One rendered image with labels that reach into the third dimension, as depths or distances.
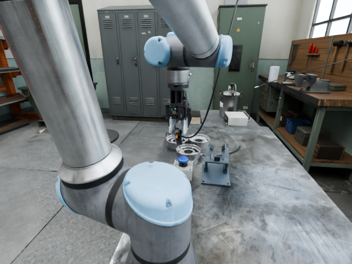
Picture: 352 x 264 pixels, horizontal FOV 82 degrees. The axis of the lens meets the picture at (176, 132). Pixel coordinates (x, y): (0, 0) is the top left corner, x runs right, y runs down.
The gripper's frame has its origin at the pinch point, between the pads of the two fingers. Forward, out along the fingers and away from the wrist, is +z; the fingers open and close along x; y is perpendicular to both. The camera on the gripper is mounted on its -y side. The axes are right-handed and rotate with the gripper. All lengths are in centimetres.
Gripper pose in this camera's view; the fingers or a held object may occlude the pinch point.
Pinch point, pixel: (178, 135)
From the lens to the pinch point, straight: 77.3
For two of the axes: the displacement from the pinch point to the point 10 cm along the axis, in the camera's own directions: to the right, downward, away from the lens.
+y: -1.7, 3.6, -9.2
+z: 0.0, 9.3, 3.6
